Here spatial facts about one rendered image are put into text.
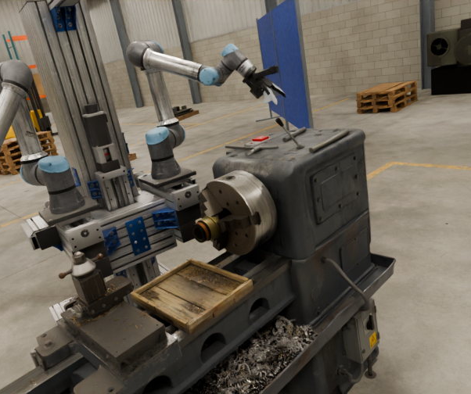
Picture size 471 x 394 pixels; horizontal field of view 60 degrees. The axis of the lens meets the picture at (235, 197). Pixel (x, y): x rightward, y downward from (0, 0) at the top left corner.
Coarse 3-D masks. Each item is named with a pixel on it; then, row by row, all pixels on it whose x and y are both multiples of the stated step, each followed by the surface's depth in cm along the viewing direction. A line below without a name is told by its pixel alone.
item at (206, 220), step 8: (208, 216) 152; (200, 224) 148; (208, 224) 149; (216, 224) 150; (192, 232) 152; (200, 232) 154; (208, 232) 148; (216, 232) 150; (200, 240) 150; (208, 240) 151
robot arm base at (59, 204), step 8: (56, 192) 174; (64, 192) 175; (72, 192) 177; (56, 200) 175; (64, 200) 175; (72, 200) 177; (80, 200) 181; (56, 208) 176; (64, 208) 175; (72, 208) 176
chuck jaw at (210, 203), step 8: (200, 192) 157; (208, 192) 158; (200, 200) 159; (208, 200) 157; (216, 200) 158; (200, 208) 158; (208, 208) 155; (216, 208) 157; (224, 208) 158; (200, 216) 156
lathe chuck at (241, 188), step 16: (224, 176) 158; (240, 176) 156; (224, 192) 154; (240, 192) 148; (256, 192) 151; (240, 208) 150; (256, 208) 148; (256, 224) 148; (240, 240) 157; (256, 240) 151
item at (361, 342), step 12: (336, 264) 168; (372, 300) 198; (360, 312) 191; (372, 312) 198; (348, 324) 192; (360, 324) 190; (372, 324) 192; (348, 336) 194; (360, 336) 191; (372, 336) 200; (348, 348) 197; (360, 348) 193; (372, 348) 201; (360, 360) 195; (348, 372) 195; (360, 372) 201; (372, 372) 212
